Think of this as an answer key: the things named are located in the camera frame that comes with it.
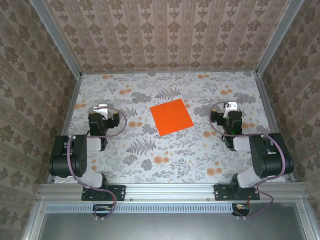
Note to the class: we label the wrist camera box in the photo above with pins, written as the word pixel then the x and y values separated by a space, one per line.
pixel 232 106
pixel 101 108

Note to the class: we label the grey metal panel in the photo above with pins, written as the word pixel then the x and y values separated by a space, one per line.
pixel 170 227

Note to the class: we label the orange square paper sheet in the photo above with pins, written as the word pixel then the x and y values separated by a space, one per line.
pixel 171 117

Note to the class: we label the aluminium side rail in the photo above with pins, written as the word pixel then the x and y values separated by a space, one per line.
pixel 269 112
pixel 65 125

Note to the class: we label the aluminium front rail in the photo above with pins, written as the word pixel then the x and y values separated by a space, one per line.
pixel 170 191

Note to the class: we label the aluminium frame post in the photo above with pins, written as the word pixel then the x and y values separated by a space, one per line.
pixel 58 37
pixel 277 37

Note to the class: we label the floral patterned table cover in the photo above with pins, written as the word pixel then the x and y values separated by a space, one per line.
pixel 175 170

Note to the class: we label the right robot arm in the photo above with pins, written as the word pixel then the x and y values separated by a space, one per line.
pixel 265 160

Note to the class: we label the aluminium back rail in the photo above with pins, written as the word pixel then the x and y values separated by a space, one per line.
pixel 175 72

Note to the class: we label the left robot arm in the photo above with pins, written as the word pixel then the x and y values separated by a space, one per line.
pixel 80 155

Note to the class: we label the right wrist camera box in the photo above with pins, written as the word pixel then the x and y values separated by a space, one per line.
pixel 232 106

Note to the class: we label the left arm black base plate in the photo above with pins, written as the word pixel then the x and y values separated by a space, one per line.
pixel 117 192

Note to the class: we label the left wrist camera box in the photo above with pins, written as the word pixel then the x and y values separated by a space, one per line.
pixel 101 108

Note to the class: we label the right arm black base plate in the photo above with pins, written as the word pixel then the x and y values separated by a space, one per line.
pixel 221 193

